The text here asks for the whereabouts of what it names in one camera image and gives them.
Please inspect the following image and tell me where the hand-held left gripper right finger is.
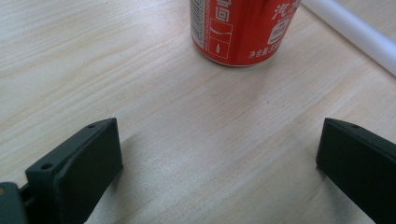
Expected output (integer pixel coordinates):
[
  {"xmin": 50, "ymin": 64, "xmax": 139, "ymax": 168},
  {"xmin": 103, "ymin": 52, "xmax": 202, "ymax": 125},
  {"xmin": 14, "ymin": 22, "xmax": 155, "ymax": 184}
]
[{"xmin": 316, "ymin": 117, "xmax": 396, "ymax": 224}]

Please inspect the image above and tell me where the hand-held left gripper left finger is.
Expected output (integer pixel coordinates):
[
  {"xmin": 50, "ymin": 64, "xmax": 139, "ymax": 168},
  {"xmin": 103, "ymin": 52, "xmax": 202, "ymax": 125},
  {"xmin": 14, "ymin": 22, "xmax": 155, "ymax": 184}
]
[{"xmin": 19, "ymin": 117, "xmax": 124, "ymax": 224}]

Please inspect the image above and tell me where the red soda can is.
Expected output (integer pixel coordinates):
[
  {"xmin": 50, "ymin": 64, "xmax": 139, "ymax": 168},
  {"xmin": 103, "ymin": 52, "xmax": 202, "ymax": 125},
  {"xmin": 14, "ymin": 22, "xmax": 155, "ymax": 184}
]
[{"xmin": 189, "ymin": 0, "xmax": 303, "ymax": 67}]

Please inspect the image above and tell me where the white tube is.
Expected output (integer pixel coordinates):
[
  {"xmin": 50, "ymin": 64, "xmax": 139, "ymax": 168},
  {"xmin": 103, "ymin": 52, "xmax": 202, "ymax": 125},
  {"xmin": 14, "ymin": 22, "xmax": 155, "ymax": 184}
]
[{"xmin": 301, "ymin": 0, "xmax": 396, "ymax": 77}]

